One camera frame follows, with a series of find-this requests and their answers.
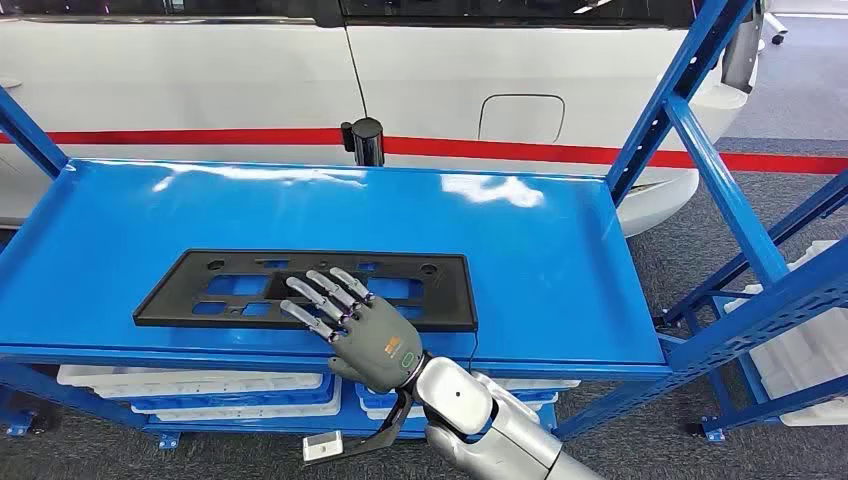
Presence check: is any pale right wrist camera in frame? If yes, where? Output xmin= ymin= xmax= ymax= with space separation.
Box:
xmin=302 ymin=430 xmax=344 ymax=463

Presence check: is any red barrier belt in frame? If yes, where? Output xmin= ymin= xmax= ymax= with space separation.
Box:
xmin=382 ymin=136 xmax=848 ymax=176
xmin=0 ymin=128 xmax=346 ymax=146

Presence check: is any white office chair base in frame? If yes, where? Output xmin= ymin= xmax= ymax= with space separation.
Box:
xmin=761 ymin=11 xmax=790 ymax=46

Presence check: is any white car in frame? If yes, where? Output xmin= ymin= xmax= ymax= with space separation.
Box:
xmin=0 ymin=0 xmax=763 ymax=240

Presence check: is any black right camera bracket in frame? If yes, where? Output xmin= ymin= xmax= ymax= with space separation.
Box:
xmin=341 ymin=390 xmax=415 ymax=460

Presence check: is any black stanchion post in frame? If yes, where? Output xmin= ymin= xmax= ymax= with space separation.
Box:
xmin=340 ymin=117 xmax=386 ymax=168

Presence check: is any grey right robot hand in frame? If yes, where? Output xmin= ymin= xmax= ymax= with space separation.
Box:
xmin=279 ymin=266 xmax=429 ymax=393

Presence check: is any black plastic plate frame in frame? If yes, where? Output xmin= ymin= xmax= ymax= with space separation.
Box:
xmin=132 ymin=248 xmax=480 ymax=334

